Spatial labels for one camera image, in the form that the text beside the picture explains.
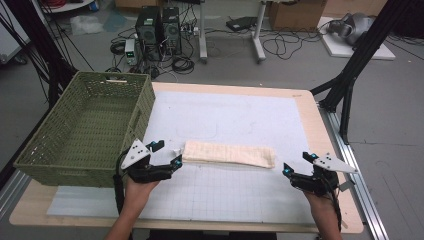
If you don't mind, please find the small black computer tower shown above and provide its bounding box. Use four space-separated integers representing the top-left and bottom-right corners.
161 6 183 57

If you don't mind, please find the white floor board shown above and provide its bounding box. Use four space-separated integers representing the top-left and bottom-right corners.
317 16 397 61

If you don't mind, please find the white cabinet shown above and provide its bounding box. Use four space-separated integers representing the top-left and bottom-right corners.
0 0 32 65

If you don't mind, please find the white grid mat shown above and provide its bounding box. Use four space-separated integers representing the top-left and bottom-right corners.
46 90 317 225

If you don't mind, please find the large cardboard box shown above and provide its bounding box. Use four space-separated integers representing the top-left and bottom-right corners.
267 0 328 33

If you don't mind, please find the cream towel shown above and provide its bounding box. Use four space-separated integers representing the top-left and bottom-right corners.
181 139 277 170

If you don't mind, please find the white round table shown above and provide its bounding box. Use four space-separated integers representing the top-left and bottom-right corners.
42 0 97 15

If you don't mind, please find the black metal stand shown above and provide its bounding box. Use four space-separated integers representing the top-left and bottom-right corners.
309 0 416 146
2 0 79 109

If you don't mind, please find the long black floor cable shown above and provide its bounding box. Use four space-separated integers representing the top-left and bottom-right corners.
261 29 323 62

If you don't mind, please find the grey robot head shell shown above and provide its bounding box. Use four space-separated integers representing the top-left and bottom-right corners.
325 12 375 47

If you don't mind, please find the green woven plastic basket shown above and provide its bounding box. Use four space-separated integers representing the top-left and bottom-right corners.
12 70 157 189

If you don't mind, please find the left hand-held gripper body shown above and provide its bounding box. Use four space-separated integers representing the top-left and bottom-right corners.
120 138 174 184

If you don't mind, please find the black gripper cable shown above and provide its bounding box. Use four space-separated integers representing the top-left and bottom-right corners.
328 181 345 232
112 149 132 218

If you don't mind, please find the coiled black floor cable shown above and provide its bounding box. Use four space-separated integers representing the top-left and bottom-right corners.
170 55 196 76

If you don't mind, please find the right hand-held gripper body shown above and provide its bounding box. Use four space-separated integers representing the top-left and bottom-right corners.
291 152 360 197

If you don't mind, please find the white desk leg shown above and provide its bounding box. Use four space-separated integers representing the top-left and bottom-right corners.
197 0 209 65
251 0 268 65

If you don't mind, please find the person's left hand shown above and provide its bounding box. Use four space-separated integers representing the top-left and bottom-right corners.
124 177 160 217

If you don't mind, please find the person's dark clothing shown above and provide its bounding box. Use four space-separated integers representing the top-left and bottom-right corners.
145 229 278 240

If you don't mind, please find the clear plastic bag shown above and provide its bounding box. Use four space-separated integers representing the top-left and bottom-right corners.
69 14 105 37

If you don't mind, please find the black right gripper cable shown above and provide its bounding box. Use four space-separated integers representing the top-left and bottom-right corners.
328 181 345 232

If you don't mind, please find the person's right hand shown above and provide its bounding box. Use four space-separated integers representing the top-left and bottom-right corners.
303 191 340 218

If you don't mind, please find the large black computer tower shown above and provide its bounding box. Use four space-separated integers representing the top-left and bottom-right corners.
134 5 163 63

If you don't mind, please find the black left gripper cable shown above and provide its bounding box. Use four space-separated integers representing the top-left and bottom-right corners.
112 149 132 218

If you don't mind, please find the flat black device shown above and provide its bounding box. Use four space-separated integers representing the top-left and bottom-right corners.
225 16 258 33

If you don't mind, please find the aluminium rail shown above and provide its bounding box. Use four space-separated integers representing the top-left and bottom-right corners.
319 105 390 240
0 169 32 219

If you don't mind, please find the small cardboard box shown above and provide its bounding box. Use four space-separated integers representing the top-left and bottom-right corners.
114 0 165 10

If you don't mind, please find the grey bench power supply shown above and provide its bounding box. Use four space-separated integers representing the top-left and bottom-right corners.
123 38 139 67

